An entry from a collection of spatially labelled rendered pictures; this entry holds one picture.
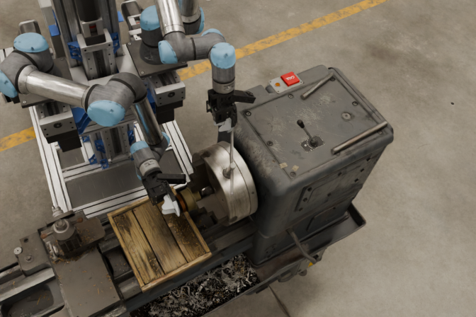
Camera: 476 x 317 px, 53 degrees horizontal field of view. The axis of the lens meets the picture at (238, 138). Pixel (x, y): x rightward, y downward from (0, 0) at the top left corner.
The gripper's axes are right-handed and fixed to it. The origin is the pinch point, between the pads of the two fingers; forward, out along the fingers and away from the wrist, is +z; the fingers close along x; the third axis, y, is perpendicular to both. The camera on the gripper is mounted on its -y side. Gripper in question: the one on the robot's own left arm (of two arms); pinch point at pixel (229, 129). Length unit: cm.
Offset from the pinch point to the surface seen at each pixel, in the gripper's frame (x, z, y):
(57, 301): 1, 53, 76
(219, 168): 5.4, 12.3, 7.3
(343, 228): 17, 85, -57
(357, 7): -171, 104, -234
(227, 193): 13.3, 17.3, 8.9
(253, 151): 4.7, 11.7, -7.9
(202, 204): 6.8, 26.7, 16.1
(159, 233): -3, 47, 32
